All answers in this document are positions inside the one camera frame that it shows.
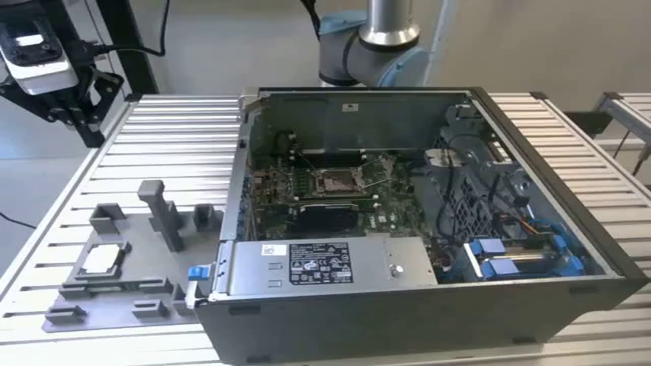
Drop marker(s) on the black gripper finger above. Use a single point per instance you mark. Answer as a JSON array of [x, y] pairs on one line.
[[46, 108], [92, 129]]

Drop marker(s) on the silver square CPU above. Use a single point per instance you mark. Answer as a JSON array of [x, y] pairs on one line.
[[104, 260]]

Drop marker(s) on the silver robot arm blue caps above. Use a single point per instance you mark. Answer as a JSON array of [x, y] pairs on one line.
[[386, 23]]

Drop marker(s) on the CPU socket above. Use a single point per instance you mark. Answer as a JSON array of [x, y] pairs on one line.
[[337, 182]]

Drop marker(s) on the single RAM slot white clips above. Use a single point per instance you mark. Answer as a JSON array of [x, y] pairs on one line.
[[333, 197]]

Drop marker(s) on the silver case corner latch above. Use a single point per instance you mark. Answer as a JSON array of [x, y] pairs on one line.
[[250, 101]]

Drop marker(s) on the black round case fan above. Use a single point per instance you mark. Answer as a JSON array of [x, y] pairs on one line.
[[285, 142]]

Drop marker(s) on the green RAM stick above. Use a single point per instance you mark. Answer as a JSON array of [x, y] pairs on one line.
[[122, 284]]

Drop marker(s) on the blue case latch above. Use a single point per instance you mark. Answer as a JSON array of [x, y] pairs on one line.
[[198, 273]]

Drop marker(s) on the grey plastic parts rack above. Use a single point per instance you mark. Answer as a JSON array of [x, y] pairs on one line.
[[117, 305]]

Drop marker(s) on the black RAM slots white clips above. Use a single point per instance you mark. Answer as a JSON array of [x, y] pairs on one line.
[[332, 158]]

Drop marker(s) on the silver power supply unit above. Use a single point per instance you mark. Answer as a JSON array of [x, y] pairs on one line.
[[254, 274]]

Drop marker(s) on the black graphics card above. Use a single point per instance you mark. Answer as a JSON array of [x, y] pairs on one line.
[[329, 219]]

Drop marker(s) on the thin metal locking lever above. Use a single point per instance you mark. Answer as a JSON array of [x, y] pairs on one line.
[[380, 182]]

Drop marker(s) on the green motherboard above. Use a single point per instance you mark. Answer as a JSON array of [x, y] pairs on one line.
[[397, 213]]

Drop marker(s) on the black open PC case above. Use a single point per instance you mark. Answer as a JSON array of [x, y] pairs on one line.
[[357, 328]]

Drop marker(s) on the grey metal drive cage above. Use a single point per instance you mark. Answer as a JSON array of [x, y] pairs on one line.
[[473, 206]]

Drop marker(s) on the blue disk carrier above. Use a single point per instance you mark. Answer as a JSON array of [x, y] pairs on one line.
[[501, 266], [488, 246]]

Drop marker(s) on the metal slat side table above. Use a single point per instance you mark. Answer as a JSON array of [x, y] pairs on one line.
[[628, 110]]

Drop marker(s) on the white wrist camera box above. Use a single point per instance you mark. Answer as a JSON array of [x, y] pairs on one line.
[[43, 72]]

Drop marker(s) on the black frame post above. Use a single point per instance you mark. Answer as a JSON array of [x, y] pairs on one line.
[[134, 45]]

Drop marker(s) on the black table bracket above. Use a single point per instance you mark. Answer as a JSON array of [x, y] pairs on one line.
[[590, 122]]

